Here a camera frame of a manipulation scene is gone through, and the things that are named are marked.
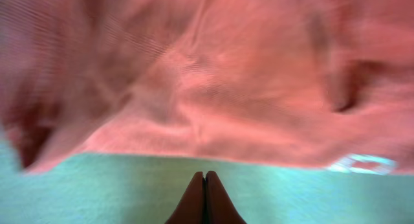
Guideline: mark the red orange t-shirt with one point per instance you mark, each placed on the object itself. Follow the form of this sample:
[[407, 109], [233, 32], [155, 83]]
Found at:
[[296, 83]]

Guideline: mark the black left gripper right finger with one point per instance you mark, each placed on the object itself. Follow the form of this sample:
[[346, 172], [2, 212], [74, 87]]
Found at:
[[219, 206]]

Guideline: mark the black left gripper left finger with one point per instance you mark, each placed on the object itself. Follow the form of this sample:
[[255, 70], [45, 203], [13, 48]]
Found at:
[[190, 209]]

